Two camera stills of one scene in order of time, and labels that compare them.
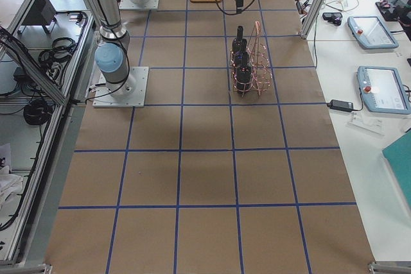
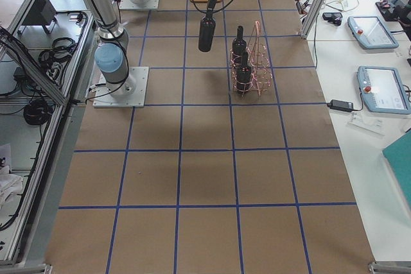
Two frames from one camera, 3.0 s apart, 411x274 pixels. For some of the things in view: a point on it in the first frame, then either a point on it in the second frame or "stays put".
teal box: x=397 y=155 stays put
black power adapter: x=340 y=105 stays put
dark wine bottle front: x=243 y=79 stays put
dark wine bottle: x=241 y=61 → x=207 y=31
